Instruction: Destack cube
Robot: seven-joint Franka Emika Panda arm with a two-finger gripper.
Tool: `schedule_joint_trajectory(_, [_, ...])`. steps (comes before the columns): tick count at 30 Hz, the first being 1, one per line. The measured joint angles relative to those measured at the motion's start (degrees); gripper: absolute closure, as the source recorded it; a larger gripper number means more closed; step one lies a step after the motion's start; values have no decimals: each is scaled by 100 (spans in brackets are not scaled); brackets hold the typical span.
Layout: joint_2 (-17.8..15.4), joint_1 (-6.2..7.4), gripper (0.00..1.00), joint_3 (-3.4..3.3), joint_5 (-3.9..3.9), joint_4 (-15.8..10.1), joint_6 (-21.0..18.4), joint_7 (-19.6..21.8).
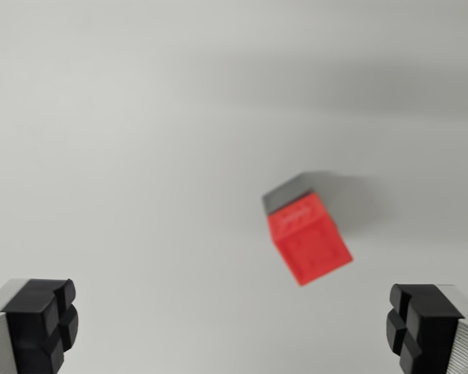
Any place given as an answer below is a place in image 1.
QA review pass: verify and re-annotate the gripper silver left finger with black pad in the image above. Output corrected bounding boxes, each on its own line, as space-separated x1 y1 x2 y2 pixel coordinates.
0 277 80 374

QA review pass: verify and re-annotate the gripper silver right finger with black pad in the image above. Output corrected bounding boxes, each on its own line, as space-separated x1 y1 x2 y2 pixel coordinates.
385 283 468 374

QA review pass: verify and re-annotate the red infantino soft cube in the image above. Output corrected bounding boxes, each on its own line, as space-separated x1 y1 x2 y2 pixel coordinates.
267 193 354 288

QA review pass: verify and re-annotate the grey soft cube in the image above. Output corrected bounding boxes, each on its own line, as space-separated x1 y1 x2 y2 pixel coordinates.
261 173 317 215

